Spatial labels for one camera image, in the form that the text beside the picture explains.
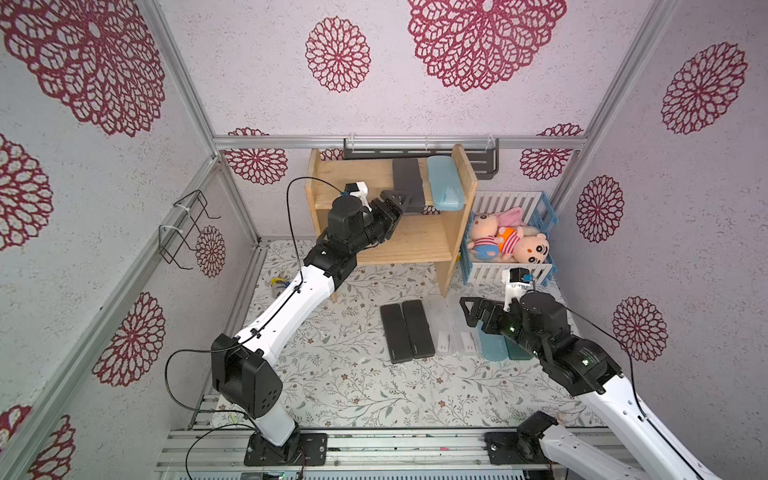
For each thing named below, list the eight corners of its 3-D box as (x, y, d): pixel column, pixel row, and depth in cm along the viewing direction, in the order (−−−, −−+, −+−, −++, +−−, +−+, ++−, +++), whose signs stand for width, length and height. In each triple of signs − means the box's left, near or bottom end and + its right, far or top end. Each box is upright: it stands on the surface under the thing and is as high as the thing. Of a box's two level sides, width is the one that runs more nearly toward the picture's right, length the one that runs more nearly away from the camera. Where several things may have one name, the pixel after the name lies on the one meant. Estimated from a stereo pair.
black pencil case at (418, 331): (412, 360, 91) (413, 357, 89) (401, 304, 103) (401, 301, 101) (435, 356, 91) (436, 353, 90) (421, 302, 104) (421, 298, 102)
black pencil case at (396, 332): (391, 365, 90) (391, 361, 88) (379, 309, 102) (379, 305, 100) (414, 360, 91) (415, 357, 89) (399, 306, 103) (400, 302, 101)
